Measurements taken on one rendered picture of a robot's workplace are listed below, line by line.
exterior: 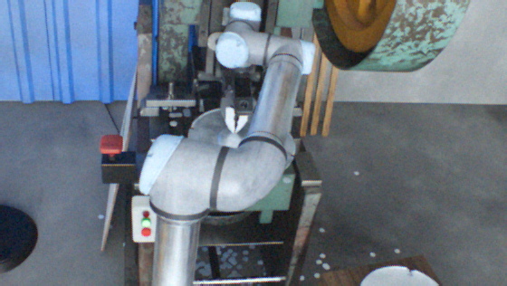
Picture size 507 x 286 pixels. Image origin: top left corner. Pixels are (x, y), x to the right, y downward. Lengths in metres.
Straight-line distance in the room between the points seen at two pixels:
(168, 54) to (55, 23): 1.11
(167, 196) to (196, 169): 0.08
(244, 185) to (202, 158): 0.09
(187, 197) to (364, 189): 1.78
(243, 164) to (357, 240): 1.52
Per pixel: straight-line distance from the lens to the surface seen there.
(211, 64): 1.61
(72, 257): 2.29
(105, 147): 1.54
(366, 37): 1.53
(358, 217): 2.57
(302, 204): 1.69
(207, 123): 1.58
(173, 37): 1.84
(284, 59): 1.24
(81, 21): 2.88
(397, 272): 1.85
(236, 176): 0.98
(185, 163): 0.99
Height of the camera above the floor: 1.70
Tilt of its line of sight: 36 degrees down
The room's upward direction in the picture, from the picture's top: 8 degrees clockwise
